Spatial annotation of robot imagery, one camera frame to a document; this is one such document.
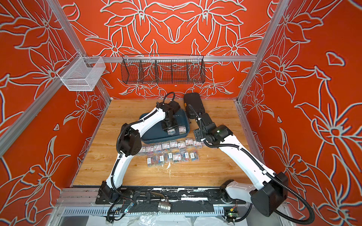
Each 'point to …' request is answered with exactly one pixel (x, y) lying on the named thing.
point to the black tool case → (194, 100)
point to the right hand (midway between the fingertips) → (202, 129)
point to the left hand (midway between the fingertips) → (175, 128)
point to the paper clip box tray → (176, 158)
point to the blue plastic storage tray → (159, 133)
